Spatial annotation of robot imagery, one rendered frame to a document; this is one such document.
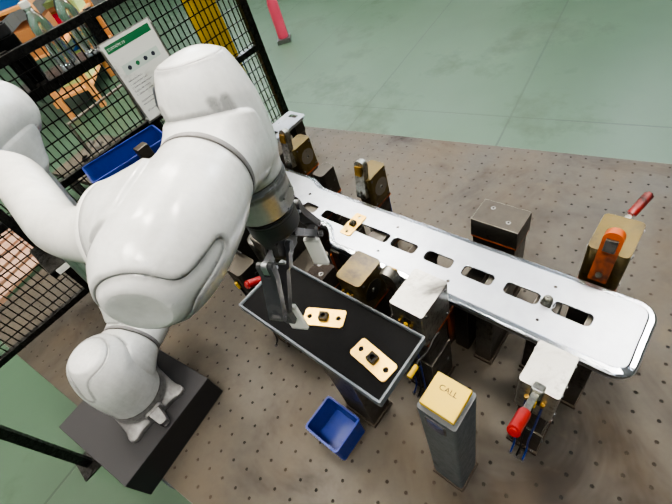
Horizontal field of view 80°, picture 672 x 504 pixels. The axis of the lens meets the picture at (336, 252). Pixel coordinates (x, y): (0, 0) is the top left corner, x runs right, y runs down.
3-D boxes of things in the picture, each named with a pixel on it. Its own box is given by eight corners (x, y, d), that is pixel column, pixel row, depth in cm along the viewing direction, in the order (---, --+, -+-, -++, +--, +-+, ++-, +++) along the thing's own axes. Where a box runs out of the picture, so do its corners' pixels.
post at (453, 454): (478, 463, 94) (480, 394, 62) (462, 492, 92) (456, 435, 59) (449, 443, 99) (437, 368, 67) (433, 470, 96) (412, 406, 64)
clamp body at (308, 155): (339, 202, 168) (315, 131, 143) (322, 221, 163) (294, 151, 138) (328, 198, 172) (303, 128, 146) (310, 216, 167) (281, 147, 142)
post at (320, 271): (368, 345, 122) (334, 265, 92) (358, 358, 120) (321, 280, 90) (355, 337, 124) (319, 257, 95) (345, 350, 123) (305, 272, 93)
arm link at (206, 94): (223, 154, 55) (190, 223, 47) (158, 40, 44) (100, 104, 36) (295, 143, 52) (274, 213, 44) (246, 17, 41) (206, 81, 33)
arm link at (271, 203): (292, 150, 52) (306, 184, 56) (232, 154, 55) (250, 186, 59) (268, 198, 46) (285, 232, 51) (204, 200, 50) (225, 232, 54)
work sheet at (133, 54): (192, 93, 168) (148, 15, 146) (149, 123, 160) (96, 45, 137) (189, 93, 170) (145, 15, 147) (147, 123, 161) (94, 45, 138)
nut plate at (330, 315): (347, 311, 76) (345, 307, 75) (342, 328, 74) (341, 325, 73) (307, 307, 79) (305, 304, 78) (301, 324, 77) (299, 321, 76)
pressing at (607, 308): (665, 300, 79) (668, 295, 78) (628, 393, 71) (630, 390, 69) (241, 153, 157) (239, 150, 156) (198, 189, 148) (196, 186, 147)
